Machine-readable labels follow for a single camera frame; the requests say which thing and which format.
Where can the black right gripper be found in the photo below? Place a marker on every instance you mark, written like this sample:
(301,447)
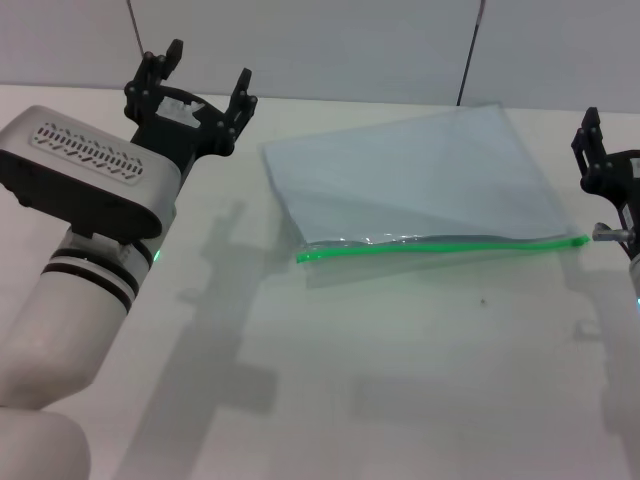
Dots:
(625,185)

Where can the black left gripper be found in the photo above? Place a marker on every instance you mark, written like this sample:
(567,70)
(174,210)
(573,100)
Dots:
(175,125)

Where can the green zipper slider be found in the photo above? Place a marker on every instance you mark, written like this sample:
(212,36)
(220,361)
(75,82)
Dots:
(580,241)

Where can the clear green-zip document bag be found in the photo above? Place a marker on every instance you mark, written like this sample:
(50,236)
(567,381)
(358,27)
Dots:
(400,185)

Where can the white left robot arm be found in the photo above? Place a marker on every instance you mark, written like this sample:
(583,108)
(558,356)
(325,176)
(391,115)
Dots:
(65,320)

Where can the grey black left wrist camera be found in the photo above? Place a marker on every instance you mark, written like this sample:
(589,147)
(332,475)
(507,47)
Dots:
(85,170)

